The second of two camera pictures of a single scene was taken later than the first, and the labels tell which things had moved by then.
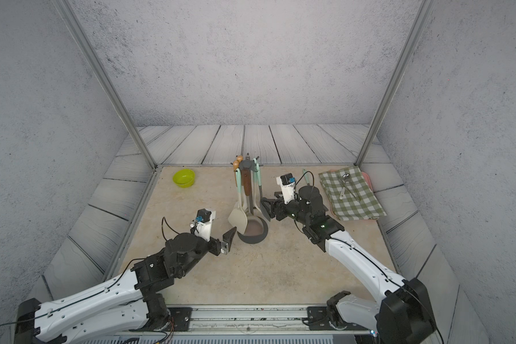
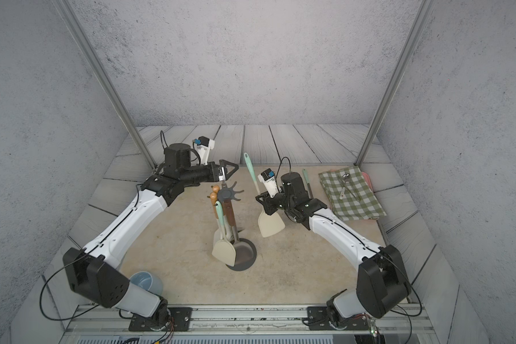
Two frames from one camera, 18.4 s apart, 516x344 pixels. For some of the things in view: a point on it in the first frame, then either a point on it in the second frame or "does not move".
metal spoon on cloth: (345, 176) does not move
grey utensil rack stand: (257, 231) → (246, 249)
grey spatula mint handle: (306, 176) does not move
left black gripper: (216, 249) → (212, 176)
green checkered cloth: (350, 196) does not move
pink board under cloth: (368, 180) does not move
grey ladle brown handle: (256, 228) → (245, 250)
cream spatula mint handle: (239, 218) → (269, 224)
